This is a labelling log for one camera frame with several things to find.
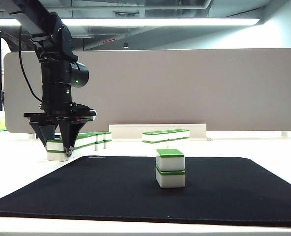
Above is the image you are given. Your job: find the black fabric desk mat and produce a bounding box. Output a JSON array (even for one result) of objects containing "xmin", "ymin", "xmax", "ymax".
[{"xmin": 0, "ymin": 156, "xmax": 291, "ymax": 229}]

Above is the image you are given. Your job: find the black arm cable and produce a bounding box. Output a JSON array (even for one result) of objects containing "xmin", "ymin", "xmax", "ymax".
[{"xmin": 18, "ymin": 24, "xmax": 45, "ymax": 103}]

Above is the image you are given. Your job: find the long ceiling light strip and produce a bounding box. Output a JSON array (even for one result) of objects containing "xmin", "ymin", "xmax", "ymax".
[{"xmin": 0, "ymin": 18, "xmax": 261, "ymax": 27}]

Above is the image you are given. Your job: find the grey-beige desk divider panel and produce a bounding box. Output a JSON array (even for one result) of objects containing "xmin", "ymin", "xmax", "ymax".
[{"xmin": 3, "ymin": 48, "xmax": 291, "ymax": 135}]

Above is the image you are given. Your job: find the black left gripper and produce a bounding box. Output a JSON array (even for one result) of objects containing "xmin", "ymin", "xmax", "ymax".
[{"xmin": 24, "ymin": 109, "xmax": 98, "ymax": 158}]

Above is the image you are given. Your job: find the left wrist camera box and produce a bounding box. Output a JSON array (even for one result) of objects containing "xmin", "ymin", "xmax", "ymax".
[{"xmin": 71, "ymin": 104, "xmax": 97, "ymax": 116}]

